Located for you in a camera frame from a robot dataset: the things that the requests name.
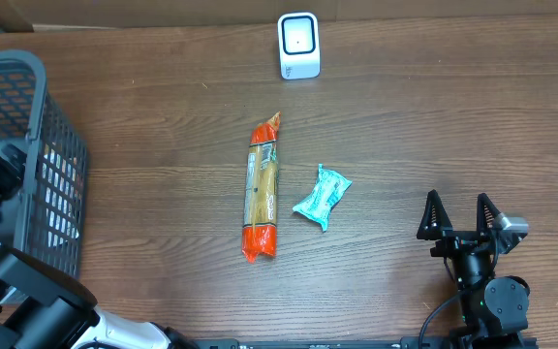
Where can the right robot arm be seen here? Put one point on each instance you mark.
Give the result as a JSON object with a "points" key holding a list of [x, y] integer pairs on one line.
{"points": [[494, 309]]}

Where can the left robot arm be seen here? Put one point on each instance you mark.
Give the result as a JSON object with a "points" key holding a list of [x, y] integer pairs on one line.
{"points": [[42, 307]]}

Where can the teal snack packet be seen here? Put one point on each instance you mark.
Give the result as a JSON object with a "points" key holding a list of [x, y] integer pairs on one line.
{"points": [[328, 191]]}

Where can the white barcode scanner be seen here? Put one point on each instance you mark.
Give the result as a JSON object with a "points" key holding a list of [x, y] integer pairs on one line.
{"points": [[299, 46]]}

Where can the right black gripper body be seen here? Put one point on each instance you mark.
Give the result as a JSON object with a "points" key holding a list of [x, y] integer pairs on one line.
{"points": [[454, 241]]}

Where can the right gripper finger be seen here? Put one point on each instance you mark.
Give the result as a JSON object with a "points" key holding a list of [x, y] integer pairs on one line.
{"points": [[435, 223], [486, 213]]}

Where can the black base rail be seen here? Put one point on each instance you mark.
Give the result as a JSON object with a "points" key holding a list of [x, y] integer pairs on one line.
{"points": [[406, 342]]}

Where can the grey plastic mesh basket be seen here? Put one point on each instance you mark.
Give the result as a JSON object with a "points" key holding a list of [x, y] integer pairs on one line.
{"points": [[43, 167]]}

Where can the long orange snack package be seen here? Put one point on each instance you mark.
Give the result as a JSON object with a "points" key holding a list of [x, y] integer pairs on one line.
{"points": [[259, 229]]}

